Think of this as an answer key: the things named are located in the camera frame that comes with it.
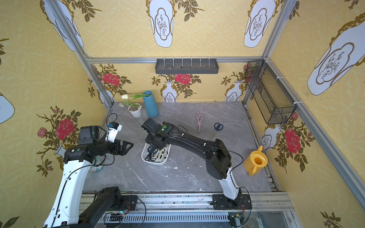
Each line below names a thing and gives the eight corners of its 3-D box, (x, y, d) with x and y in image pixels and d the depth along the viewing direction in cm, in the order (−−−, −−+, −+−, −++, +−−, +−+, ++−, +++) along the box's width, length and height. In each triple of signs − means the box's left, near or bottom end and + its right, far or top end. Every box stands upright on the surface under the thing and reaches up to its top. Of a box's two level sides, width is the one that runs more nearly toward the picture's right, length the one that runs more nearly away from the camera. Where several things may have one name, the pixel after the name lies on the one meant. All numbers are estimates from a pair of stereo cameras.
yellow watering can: (247, 178, 83) (254, 171, 74) (240, 154, 93) (246, 145, 84) (263, 178, 83) (272, 171, 74) (255, 154, 93) (262, 145, 84)
